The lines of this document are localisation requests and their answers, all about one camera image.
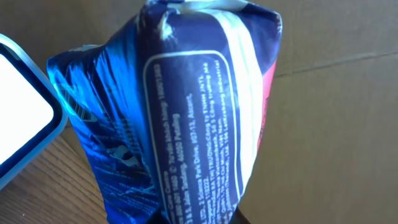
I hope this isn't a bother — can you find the red purple pad pack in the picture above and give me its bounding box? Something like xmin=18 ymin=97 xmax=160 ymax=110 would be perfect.
xmin=47 ymin=1 xmax=283 ymax=223

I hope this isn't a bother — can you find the white barcode scanner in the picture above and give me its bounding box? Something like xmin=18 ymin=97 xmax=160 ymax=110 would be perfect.
xmin=1 ymin=35 xmax=67 ymax=187

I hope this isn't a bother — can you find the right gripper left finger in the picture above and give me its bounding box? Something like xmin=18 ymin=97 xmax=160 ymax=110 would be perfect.
xmin=146 ymin=212 xmax=169 ymax=224

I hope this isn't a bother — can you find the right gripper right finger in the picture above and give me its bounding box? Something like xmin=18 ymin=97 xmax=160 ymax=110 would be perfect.
xmin=231 ymin=208 xmax=251 ymax=224

